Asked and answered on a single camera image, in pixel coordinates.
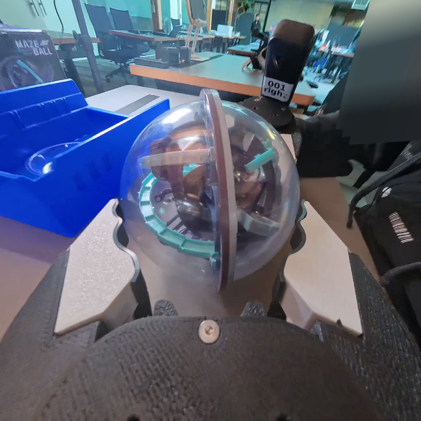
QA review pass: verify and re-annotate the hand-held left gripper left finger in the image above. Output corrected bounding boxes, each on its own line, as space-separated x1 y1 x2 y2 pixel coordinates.
54 200 153 336

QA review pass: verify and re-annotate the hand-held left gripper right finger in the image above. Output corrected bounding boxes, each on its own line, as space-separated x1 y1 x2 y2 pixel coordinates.
270 201 364 337

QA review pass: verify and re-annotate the blue plastic bin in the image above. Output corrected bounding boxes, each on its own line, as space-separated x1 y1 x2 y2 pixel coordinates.
0 79 170 237

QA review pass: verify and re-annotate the clear plastic maze ball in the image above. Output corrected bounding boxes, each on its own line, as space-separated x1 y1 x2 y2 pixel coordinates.
119 89 302 292

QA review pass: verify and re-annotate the clear plastic ball stand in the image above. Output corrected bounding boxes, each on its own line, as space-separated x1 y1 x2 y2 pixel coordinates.
25 142 83 177

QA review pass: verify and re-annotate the long pale desk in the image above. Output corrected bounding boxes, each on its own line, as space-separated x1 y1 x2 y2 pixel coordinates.
130 52 316 107

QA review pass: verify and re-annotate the black backpack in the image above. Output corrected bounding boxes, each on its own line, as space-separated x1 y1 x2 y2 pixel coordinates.
355 142 421 343

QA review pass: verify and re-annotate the black office chair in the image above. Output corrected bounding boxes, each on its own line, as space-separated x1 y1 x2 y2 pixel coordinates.
86 4 155 83

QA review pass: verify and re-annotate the dark blue cardboard box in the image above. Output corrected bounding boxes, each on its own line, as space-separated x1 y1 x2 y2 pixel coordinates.
0 27 66 91

